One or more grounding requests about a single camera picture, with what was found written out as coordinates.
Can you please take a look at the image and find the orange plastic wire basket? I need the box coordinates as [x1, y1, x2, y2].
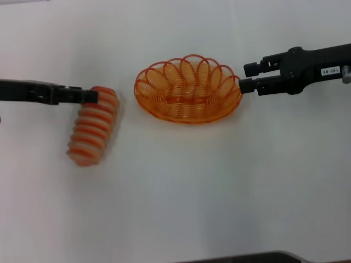
[133, 54, 244, 124]

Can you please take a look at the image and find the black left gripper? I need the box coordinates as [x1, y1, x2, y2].
[0, 78, 99, 106]

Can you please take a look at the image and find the silver right arm cable plug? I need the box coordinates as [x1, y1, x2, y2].
[341, 65, 351, 84]

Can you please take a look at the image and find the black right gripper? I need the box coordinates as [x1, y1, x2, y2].
[238, 43, 351, 96]

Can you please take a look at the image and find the orange white striped bread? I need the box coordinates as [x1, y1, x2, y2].
[65, 85, 121, 167]

